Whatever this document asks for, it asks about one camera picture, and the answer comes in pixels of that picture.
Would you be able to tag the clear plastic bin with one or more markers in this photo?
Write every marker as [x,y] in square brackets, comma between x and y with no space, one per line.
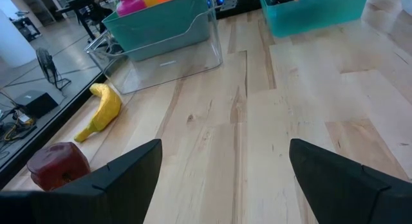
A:
[167,69]

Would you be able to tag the black floor fan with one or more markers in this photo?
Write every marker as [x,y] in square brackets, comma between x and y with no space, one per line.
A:
[46,64]

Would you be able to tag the dark red fruit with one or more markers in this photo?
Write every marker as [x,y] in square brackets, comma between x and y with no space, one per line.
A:
[58,166]

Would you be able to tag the teal plastic bin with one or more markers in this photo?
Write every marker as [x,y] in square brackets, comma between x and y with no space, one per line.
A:
[161,27]
[315,14]

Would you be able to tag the pink plastic squeeze bottle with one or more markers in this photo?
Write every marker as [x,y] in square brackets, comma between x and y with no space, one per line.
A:
[128,5]

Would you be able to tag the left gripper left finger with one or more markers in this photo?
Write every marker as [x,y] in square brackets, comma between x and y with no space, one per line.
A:
[96,198]

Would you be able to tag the black background desk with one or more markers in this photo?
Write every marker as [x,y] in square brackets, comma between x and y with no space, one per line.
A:
[87,8]

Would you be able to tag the black floor box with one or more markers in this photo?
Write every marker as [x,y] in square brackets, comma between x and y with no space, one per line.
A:
[37,103]

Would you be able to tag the yellow banana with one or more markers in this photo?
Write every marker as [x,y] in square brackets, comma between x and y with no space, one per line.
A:
[106,108]

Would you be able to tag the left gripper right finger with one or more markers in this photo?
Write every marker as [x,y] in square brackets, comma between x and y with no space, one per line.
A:
[347,198]

